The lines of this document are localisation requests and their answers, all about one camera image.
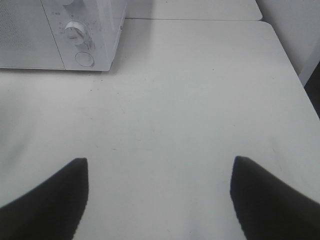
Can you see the round white door button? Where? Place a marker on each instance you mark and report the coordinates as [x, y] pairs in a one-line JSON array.
[[85, 59]]

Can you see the white microwave door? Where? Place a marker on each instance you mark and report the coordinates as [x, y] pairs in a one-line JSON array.
[[26, 39]]

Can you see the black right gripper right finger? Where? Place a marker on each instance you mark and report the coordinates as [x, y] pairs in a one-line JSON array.
[[269, 209]]

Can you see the upper white power knob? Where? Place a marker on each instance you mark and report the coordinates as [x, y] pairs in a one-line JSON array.
[[66, 2]]

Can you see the white microwave oven body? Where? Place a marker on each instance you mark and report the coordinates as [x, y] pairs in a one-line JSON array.
[[103, 20]]

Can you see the white timer knob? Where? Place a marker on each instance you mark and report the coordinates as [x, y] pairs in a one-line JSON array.
[[75, 32]]

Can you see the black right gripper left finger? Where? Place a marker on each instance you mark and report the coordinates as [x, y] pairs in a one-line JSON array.
[[50, 211]]

